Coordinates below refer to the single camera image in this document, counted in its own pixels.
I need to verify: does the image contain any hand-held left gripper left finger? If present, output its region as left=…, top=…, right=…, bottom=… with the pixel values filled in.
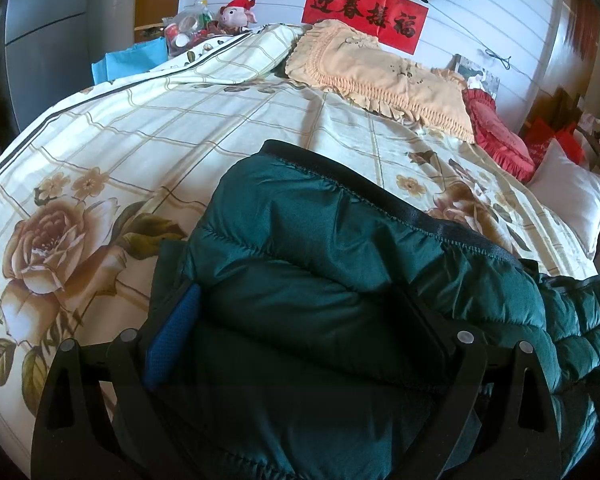
left=30, top=282, right=204, bottom=480

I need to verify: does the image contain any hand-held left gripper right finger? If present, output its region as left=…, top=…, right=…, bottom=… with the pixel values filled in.
left=402, top=285, right=563, bottom=480

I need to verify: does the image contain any green puffer jacket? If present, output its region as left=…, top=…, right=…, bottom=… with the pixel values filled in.
left=115, top=139, right=600, bottom=480

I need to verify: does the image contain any white pillow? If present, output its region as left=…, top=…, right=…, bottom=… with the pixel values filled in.
left=527, top=137, right=600, bottom=262

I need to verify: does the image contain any floral checked bed sheet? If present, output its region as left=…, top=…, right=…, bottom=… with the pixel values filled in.
left=0, top=22, right=600, bottom=461

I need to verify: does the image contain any red ruffled cushion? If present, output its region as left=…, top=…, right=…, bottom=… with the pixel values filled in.
left=462, top=87, right=537, bottom=184

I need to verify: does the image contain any red cloth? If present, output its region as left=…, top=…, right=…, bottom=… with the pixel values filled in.
left=525, top=117, right=586, bottom=164

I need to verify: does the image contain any blue cloth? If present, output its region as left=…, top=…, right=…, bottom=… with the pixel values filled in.
left=91, top=37, right=169, bottom=85

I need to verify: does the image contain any beige ruffled pillow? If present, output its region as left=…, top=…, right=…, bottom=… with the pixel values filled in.
left=285, top=19, right=477, bottom=144

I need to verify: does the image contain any clear plastic bag of goods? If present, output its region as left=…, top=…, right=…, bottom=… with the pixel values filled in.
left=162, top=0, right=222, bottom=59

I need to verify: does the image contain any grey refrigerator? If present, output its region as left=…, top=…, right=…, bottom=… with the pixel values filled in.
left=5, top=0, right=94, bottom=132

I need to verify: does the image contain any plush pig toy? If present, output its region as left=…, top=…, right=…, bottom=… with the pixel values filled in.
left=217, top=0, right=259, bottom=29

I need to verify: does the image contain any framed wall photo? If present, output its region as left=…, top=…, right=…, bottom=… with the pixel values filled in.
left=452, top=54, right=501, bottom=97

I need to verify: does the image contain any red wall banner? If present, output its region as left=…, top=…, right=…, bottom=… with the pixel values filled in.
left=301, top=0, right=428, bottom=54

